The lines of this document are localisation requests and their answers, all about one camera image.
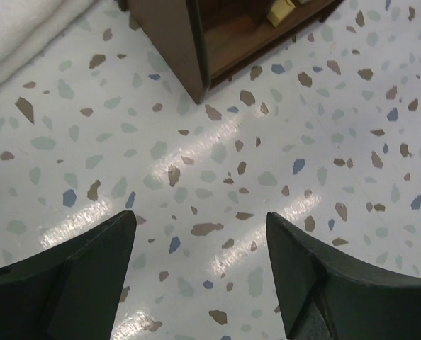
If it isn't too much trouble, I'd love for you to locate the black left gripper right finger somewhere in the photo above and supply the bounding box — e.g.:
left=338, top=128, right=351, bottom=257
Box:
left=266, top=212, right=421, bottom=339

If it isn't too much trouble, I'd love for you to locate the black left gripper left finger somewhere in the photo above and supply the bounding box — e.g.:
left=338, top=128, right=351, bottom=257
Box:
left=0, top=210, right=137, bottom=339

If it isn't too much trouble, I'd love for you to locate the brown wooden desk organizer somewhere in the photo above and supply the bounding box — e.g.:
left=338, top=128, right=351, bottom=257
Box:
left=118, top=0, right=341, bottom=104

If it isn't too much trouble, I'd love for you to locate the small gold eraser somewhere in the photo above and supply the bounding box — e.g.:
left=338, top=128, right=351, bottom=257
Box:
left=266, top=0, right=295, bottom=27

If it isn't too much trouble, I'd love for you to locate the white folded towel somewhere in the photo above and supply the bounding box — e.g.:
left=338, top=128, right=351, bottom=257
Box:
left=0, top=0, right=93, bottom=84

